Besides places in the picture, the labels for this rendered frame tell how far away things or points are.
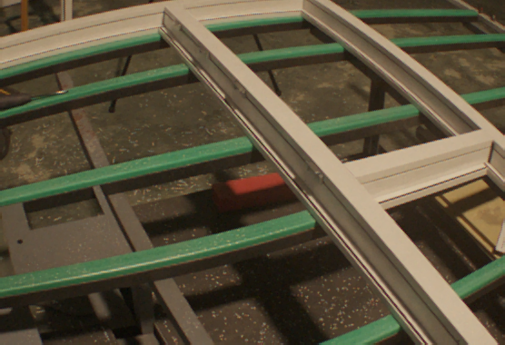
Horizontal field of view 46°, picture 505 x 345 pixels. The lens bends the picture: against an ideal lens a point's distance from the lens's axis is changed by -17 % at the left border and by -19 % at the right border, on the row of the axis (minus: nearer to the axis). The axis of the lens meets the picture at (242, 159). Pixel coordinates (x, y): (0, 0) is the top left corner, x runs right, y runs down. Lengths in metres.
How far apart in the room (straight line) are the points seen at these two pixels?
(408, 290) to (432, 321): 0.08
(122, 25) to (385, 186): 0.88
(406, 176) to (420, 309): 0.33
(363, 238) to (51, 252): 0.49
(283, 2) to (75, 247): 1.08
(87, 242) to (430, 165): 0.61
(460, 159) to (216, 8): 0.86
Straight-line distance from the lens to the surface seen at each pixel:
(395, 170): 1.16
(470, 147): 1.28
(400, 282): 0.97
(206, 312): 1.32
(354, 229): 1.05
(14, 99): 1.47
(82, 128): 1.43
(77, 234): 1.10
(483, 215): 1.62
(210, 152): 1.26
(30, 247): 1.08
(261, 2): 1.88
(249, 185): 1.59
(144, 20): 1.77
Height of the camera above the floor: 1.55
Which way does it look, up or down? 33 degrees down
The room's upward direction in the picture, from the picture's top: 3 degrees clockwise
